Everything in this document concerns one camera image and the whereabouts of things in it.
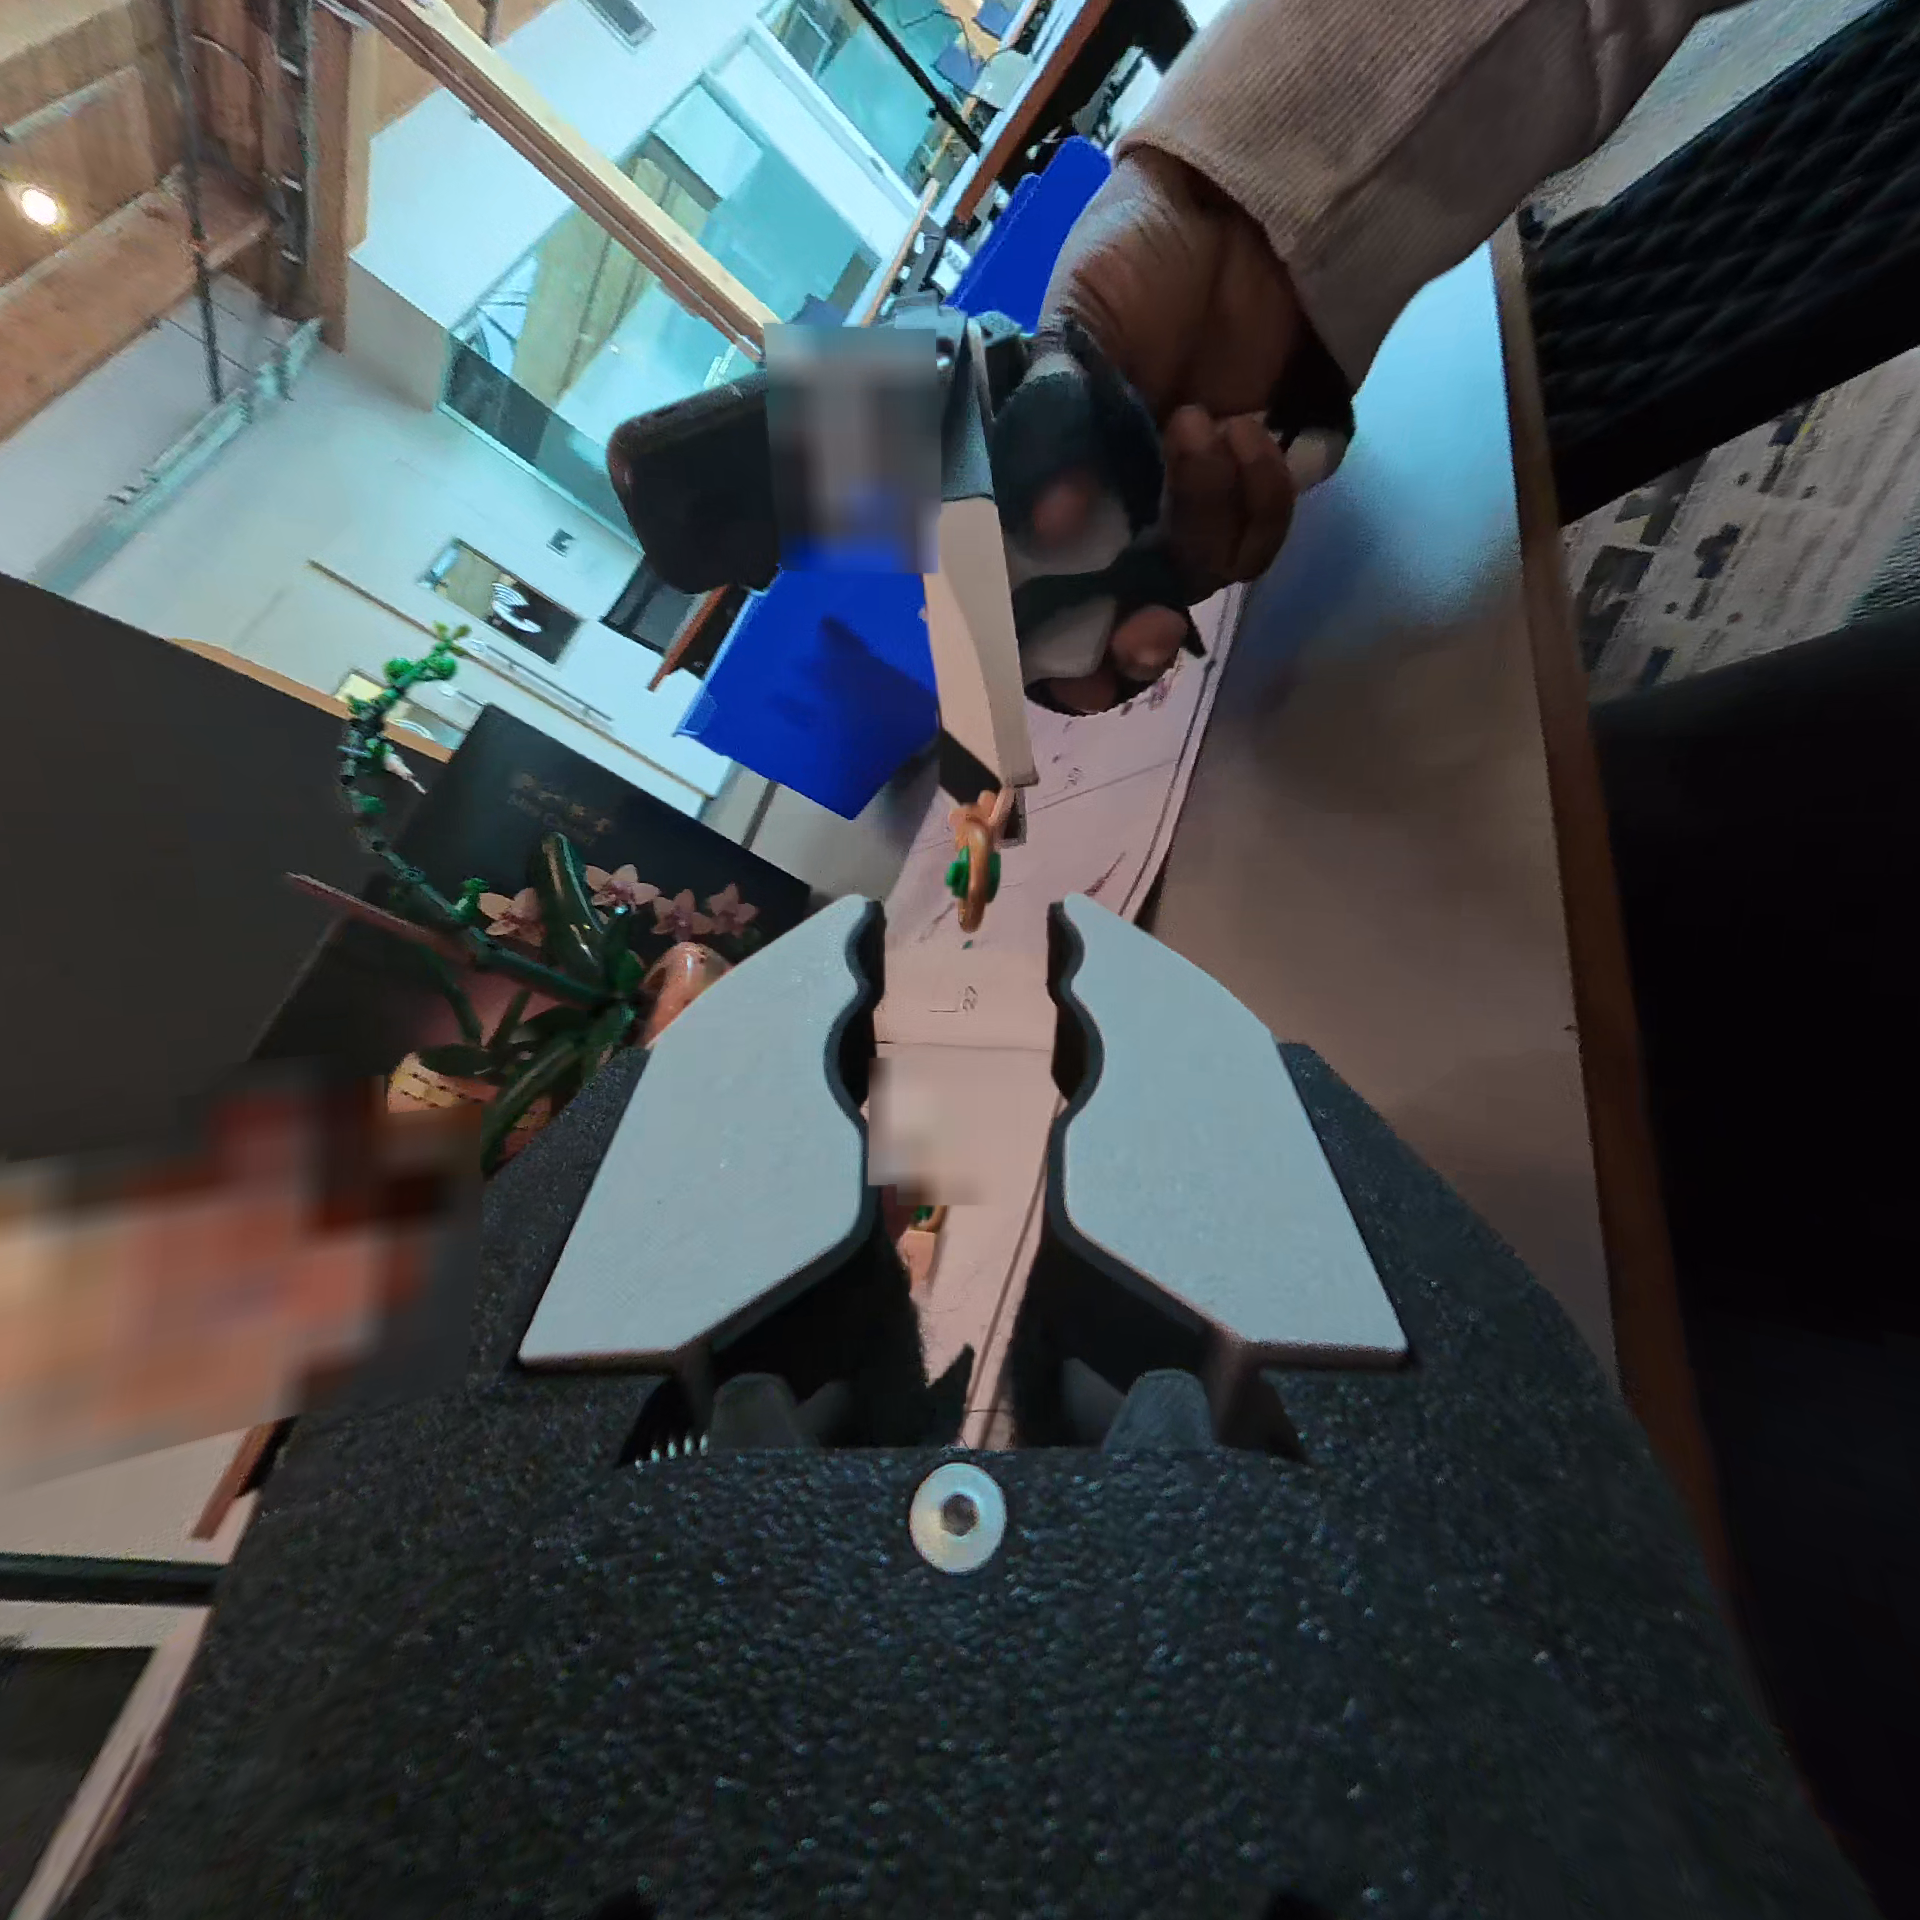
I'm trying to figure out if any black board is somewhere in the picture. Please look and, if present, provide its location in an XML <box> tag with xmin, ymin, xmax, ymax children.
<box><xmin>0</xmin><ymin>575</ymin><xmax>451</xmax><ymax>1159</ymax></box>

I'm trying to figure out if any blue plastic bin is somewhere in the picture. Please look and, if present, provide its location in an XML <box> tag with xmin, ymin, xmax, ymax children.
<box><xmin>673</xmin><ymin>133</ymin><xmax>1119</xmax><ymax>822</ymax></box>

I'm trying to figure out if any gold ring brick piece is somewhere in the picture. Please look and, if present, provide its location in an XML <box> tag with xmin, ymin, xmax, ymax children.
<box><xmin>943</xmin><ymin>786</ymin><xmax>1031</xmax><ymax>933</ymax></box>

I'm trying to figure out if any black mesh chair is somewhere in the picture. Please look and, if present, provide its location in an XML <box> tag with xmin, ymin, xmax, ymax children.
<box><xmin>1514</xmin><ymin>0</ymin><xmax>1920</xmax><ymax>527</ymax></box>

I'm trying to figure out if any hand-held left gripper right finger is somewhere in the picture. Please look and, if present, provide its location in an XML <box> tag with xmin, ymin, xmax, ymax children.
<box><xmin>1044</xmin><ymin>893</ymin><xmax>1412</xmax><ymax>1389</ymax></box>

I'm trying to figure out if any person's right forearm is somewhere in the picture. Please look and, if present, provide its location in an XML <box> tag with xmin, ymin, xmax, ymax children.
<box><xmin>1116</xmin><ymin>0</ymin><xmax>1742</xmax><ymax>396</ymax></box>

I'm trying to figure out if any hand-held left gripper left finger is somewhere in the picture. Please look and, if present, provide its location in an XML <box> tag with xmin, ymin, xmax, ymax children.
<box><xmin>515</xmin><ymin>893</ymin><xmax>888</xmax><ymax>1389</ymax></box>

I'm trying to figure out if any brick orchid model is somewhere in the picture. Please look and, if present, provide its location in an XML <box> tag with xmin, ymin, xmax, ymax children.
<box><xmin>284</xmin><ymin>622</ymin><xmax>740</xmax><ymax>1176</ymax></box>

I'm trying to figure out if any person's right hand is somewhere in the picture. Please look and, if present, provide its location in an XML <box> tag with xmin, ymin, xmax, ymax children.
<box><xmin>1003</xmin><ymin>146</ymin><xmax>1359</xmax><ymax>719</ymax></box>

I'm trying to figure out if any white instruction booklet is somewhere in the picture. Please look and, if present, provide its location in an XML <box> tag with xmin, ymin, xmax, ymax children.
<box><xmin>870</xmin><ymin>584</ymin><xmax>1247</xmax><ymax>1441</ymax></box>

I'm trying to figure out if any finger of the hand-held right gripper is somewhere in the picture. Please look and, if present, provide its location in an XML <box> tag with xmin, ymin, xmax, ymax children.
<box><xmin>922</xmin><ymin>493</ymin><xmax>1044</xmax><ymax>845</ymax></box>

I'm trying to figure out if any black brick set box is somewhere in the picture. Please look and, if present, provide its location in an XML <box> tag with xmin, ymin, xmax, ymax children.
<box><xmin>396</xmin><ymin>702</ymin><xmax>814</xmax><ymax>977</ymax></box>

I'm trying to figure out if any grey desk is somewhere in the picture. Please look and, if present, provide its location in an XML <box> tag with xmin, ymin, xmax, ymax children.
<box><xmin>870</xmin><ymin>223</ymin><xmax>1742</xmax><ymax>1651</ymax></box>

